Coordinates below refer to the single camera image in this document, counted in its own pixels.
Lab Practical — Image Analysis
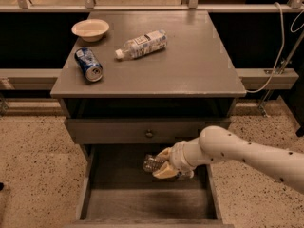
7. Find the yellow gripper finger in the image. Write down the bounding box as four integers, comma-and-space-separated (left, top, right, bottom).
152, 161, 178, 179
157, 147, 171, 161

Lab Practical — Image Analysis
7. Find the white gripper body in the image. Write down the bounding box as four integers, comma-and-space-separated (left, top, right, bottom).
169, 140, 198, 172

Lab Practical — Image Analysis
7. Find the clear plastic water bottle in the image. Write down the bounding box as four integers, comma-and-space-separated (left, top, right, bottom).
142, 153, 195, 181

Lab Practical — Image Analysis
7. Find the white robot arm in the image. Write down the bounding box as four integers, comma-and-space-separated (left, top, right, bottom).
152, 126, 304, 193

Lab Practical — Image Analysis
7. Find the round metal drawer knob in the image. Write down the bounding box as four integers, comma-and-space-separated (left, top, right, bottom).
145, 129, 154, 138

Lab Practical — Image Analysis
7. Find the open middle grey drawer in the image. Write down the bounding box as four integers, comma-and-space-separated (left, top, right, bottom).
64, 144, 235, 228

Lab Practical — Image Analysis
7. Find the grey wooden drawer cabinet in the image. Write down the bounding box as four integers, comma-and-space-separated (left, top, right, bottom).
50, 9, 248, 228

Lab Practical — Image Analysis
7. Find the closed upper grey drawer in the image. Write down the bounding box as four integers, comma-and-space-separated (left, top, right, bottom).
65, 118, 231, 144

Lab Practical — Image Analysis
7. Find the white labelled plastic bottle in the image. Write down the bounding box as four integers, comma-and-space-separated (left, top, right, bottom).
115, 29, 167, 60

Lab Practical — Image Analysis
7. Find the blue soda can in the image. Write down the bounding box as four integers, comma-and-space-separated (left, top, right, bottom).
74, 47, 103, 82

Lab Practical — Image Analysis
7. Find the white paper bowl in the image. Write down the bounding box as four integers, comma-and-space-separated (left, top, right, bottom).
71, 19, 109, 42

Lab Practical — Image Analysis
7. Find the white cable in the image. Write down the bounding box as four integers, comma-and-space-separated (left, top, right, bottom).
245, 1, 304, 94

